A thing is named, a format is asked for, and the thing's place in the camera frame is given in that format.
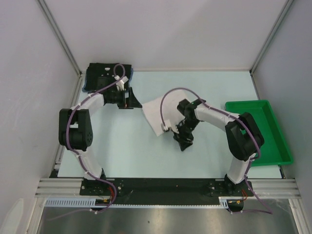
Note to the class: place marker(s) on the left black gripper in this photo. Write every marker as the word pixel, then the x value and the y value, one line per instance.
pixel 132 102

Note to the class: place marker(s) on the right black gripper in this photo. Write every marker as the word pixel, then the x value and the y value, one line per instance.
pixel 182 138

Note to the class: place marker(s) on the white long sleeve shirt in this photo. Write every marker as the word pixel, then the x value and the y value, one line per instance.
pixel 151 111

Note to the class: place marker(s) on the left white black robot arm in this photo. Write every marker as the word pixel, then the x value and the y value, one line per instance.
pixel 75 129

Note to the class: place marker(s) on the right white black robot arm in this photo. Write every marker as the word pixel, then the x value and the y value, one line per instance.
pixel 243 136

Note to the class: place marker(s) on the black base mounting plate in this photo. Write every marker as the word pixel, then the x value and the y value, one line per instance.
pixel 165 191

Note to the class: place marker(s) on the green plastic tray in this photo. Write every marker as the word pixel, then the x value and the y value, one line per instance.
pixel 275 150

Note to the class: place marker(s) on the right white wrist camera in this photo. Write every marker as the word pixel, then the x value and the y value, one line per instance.
pixel 166 125

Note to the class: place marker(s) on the aluminium front rail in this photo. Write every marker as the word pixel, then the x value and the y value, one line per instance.
pixel 264 188

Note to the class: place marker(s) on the light blue cable duct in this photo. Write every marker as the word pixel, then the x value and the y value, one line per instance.
pixel 92 203

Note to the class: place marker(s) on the left aluminium frame post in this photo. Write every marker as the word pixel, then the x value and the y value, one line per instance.
pixel 47 13

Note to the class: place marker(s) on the aluminium frame post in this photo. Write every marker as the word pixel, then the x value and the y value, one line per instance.
pixel 47 13
pixel 277 24

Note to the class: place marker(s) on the right aluminium frame post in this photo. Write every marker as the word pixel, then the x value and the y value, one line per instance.
pixel 277 24

